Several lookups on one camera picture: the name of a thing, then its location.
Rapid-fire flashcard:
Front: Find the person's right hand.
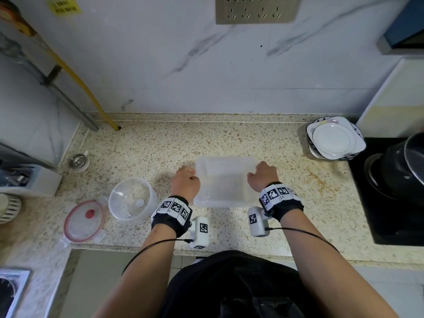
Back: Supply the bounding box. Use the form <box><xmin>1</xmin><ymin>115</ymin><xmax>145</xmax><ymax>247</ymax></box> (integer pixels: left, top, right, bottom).
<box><xmin>247</xmin><ymin>161</ymin><xmax>280</xmax><ymax>193</ymax></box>

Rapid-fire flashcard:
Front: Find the person's left hand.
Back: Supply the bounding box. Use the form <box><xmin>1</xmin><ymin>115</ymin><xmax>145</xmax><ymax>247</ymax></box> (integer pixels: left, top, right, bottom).
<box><xmin>170</xmin><ymin>166</ymin><xmax>201</xmax><ymax>203</ymax></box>

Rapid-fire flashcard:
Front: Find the clear rectangular plastic container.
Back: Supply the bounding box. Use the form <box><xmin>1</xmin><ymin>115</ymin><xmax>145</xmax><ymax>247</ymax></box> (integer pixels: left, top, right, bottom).
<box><xmin>193</xmin><ymin>156</ymin><xmax>263</xmax><ymax>209</ymax></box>

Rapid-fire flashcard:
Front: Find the person's right forearm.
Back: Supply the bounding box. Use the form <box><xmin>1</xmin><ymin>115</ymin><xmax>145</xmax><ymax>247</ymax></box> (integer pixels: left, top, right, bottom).
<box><xmin>279</xmin><ymin>208</ymin><xmax>398</xmax><ymax>318</ymax></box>

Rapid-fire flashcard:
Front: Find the person's left forearm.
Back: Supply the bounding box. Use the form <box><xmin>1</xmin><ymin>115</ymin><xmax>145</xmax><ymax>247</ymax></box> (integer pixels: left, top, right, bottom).
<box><xmin>94</xmin><ymin>224</ymin><xmax>177</xmax><ymax>318</ymax></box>

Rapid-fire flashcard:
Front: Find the black wristband with marker tags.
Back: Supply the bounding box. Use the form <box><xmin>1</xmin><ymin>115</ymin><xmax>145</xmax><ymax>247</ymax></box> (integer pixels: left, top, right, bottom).
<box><xmin>151</xmin><ymin>195</ymin><xmax>193</xmax><ymax>238</ymax></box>
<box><xmin>258</xmin><ymin>181</ymin><xmax>305</xmax><ymax>222</ymax></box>

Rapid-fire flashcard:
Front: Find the white tracker box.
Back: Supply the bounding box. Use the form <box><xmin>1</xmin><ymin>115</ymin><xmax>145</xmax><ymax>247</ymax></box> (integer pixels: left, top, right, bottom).
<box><xmin>189</xmin><ymin>216</ymin><xmax>211</xmax><ymax>251</ymax></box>
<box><xmin>247</xmin><ymin>206</ymin><xmax>271</xmax><ymax>238</ymax></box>

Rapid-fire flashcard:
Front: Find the clear round plastic container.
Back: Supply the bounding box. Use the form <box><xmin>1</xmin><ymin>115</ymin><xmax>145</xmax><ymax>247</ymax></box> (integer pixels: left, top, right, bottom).
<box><xmin>108</xmin><ymin>177</ymin><xmax>158</xmax><ymax>222</ymax></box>

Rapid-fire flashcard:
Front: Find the white round plate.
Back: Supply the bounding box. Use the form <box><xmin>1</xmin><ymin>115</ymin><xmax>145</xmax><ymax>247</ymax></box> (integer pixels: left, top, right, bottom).
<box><xmin>313</xmin><ymin>123</ymin><xmax>357</xmax><ymax>157</ymax></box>

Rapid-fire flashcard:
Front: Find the small metal sink strainer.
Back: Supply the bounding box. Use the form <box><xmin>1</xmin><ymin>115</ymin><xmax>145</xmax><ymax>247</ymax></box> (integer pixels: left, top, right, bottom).
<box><xmin>68</xmin><ymin>151</ymin><xmax>90</xmax><ymax>173</ymax></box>

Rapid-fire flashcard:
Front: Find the person's black clothing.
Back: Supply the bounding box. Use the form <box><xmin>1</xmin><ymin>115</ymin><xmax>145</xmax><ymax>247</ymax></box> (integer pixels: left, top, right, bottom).
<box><xmin>158</xmin><ymin>250</ymin><xmax>319</xmax><ymax>318</ymax></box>

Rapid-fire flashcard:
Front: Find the white square plate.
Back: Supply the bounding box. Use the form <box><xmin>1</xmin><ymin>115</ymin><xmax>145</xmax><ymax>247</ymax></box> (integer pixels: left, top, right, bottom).
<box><xmin>306</xmin><ymin>116</ymin><xmax>367</xmax><ymax>161</ymax></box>

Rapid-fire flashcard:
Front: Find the clear lid with red seal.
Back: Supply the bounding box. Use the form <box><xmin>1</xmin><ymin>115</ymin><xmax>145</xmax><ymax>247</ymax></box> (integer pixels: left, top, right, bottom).
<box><xmin>61</xmin><ymin>200</ymin><xmax>107</xmax><ymax>245</ymax></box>

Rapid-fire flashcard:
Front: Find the black glass cooktop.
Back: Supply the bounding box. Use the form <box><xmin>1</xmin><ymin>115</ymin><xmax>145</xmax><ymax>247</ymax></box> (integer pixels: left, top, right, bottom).
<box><xmin>347</xmin><ymin>137</ymin><xmax>424</xmax><ymax>246</ymax></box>

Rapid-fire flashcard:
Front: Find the black cooking pot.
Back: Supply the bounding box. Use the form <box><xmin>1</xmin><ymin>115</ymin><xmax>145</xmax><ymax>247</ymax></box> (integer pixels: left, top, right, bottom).
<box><xmin>364</xmin><ymin>132</ymin><xmax>424</xmax><ymax>201</ymax></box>

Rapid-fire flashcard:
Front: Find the white utensil holder box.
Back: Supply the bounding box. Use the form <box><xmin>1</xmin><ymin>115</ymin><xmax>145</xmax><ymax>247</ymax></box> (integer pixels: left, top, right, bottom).
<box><xmin>0</xmin><ymin>142</ymin><xmax>64</xmax><ymax>198</ymax></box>

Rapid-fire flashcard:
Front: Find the cream cabinet panel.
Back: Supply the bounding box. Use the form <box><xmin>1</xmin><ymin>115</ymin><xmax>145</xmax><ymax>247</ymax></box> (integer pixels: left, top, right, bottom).
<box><xmin>356</xmin><ymin>57</ymin><xmax>424</xmax><ymax>139</ymax></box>

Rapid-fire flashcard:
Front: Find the grey metal pipe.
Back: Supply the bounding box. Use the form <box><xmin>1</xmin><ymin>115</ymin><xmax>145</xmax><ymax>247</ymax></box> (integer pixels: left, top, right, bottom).
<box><xmin>0</xmin><ymin>40</ymin><xmax>100</xmax><ymax>132</ymax></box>

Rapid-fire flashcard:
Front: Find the striped round bowl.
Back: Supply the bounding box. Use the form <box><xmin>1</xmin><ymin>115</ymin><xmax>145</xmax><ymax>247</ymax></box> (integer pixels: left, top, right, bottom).
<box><xmin>0</xmin><ymin>193</ymin><xmax>22</xmax><ymax>225</ymax></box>

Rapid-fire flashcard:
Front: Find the yellow sticker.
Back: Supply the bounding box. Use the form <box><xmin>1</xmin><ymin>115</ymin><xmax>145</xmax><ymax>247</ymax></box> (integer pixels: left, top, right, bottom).
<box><xmin>48</xmin><ymin>0</ymin><xmax>82</xmax><ymax>15</ymax></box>

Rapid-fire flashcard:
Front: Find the metal sink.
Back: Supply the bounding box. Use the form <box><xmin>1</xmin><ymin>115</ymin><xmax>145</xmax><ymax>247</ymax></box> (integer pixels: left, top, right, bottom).
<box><xmin>0</xmin><ymin>267</ymin><xmax>33</xmax><ymax>318</ymax></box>

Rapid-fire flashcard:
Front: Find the blue range hood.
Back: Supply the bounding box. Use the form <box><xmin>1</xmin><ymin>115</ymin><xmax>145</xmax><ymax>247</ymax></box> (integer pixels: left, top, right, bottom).
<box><xmin>378</xmin><ymin>0</ymin><xmax>424</xmax><ymax>56</ymax></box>

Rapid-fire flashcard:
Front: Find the thin black cable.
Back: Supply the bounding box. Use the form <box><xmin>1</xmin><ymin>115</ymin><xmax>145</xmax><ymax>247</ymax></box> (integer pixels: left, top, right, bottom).
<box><xmin>122</xmin><ymin>238</ymin><xmax>197</xmax><ymax>276</ymax></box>
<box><xmin>265</xmin><ymin>227</ymin><xmax>340</xmax><ymax>254</ymax></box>

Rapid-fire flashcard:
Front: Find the yellow hose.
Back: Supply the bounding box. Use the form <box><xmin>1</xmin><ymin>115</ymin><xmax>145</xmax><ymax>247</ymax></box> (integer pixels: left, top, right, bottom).
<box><xmin>31</xmin><ymin>30</ymin><xmax>122</xmax><ymax>131</ymax></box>

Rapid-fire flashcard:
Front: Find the grey wall socket panel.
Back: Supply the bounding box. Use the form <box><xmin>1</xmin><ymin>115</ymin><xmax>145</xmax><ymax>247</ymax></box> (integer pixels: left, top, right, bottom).
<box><xmin>215</xmin><ymin>0</ymin><xmax>301</xmax><ymax>25</ymax></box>

